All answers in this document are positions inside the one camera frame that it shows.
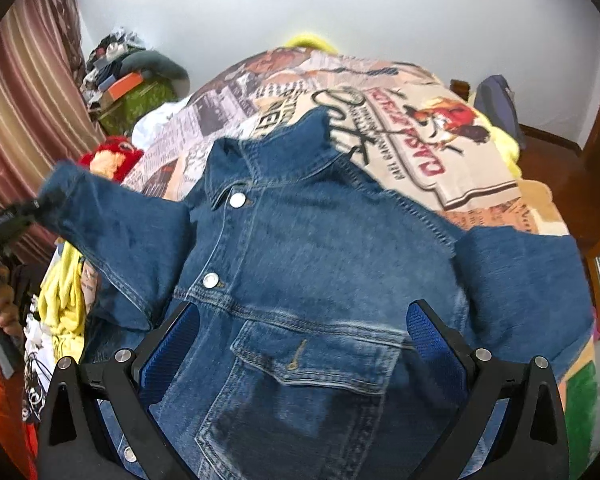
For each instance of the blue grey backpack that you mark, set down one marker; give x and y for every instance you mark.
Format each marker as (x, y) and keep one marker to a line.
(494, 99)

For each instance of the blue denim jacket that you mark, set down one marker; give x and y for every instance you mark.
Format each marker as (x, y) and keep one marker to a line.
(300, 284)

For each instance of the red plush toy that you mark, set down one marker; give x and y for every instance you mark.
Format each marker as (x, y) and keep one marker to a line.
(113, 159)

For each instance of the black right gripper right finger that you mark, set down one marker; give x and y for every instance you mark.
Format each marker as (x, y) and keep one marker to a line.
(517, 404)

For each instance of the left hand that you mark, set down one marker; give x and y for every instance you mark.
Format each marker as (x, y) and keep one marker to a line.
(9, 313)

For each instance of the striped maroon curtain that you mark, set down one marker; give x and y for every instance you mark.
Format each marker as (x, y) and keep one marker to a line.
(43, 117)

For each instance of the dark grey pillow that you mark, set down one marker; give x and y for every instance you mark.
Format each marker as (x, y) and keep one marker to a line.
(151, 61)

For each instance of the yellow plush pillow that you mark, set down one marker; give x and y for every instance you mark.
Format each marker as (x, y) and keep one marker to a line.
(310, 41)

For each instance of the printed newspaper pattern blanket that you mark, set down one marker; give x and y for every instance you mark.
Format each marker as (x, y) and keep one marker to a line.
(360, 129)

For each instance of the orange shoe box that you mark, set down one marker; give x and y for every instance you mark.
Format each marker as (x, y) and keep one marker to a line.
(123, 86)

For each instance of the yellow cloth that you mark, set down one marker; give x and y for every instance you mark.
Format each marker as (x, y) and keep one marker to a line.
(61, 304)

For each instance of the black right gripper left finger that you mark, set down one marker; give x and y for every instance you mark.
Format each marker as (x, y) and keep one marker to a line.
(74, 442)

